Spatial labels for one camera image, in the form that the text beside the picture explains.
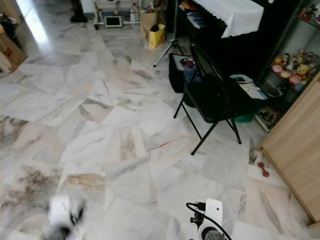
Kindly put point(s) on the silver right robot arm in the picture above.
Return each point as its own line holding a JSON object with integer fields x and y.
{"x": 211, "y": 235}

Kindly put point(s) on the small red dumbbell toy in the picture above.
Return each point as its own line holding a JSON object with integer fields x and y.
{"x": 263, "y": 169}

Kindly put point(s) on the green box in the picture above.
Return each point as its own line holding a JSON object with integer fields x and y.
{"x": 245, "y": 118}

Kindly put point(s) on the black folding chair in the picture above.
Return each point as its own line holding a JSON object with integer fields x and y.
{"x": 212, "y": 97}

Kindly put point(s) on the light wooden cabinet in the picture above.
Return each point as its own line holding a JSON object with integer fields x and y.
{"x": 295, "y": 145}

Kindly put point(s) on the white papers pile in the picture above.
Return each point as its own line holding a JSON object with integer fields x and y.
{"x": 250, "y": 86}

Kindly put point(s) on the black cube bag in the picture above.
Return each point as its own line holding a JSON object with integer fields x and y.
{"x": 176, "y": 75}

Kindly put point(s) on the small dark bowl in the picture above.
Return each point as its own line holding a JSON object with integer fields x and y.
{"x": 188, "y": 63}

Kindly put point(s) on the thin metal tripod stand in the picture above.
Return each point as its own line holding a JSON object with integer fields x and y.
{"x": 167, "y": 52}

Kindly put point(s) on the pink round plush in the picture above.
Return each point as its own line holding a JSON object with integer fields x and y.
{"x": 277, "y": 68}

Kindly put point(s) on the yellow bear plush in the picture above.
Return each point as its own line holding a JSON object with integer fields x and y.
{"x": 302, "y": 70}

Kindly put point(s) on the yellow shopping bag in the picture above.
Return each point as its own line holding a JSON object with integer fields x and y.
{"x": 156, "y": 36}

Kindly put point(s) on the brown cardboard box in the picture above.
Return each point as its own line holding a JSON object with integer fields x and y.
{"x": 10, "y": 54}

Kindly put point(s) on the brown paper bag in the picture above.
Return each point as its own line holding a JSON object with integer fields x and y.
{"x": 147, "y": 20}

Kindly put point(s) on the white lace tablecloth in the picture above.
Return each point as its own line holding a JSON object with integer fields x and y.
{"x": 232, "y": 15}

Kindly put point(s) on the white framed tablet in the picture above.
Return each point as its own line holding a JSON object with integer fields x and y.
{"x": 113, "y": 21}

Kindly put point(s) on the white bottle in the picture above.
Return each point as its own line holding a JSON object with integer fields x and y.
{"x": 132, "y": 14}

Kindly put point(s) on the glass display cabinet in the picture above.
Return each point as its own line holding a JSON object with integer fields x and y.
{"x": 307, "y": 35}

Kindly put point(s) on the dark bag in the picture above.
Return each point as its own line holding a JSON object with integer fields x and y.
{"x": 10, "y": 27}

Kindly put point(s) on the black fan base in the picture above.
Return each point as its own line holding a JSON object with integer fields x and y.
{"x": 78, "y": 14}

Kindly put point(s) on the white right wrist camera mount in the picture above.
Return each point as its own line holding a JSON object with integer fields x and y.
{"x": 213, "y": 210}

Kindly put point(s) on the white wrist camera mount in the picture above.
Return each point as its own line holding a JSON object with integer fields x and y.
{"x": 60, "y": 210}
{"x": 213, "y": 210}

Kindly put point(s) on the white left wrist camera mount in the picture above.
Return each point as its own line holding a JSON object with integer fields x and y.
{"x": 60, "y": 210}

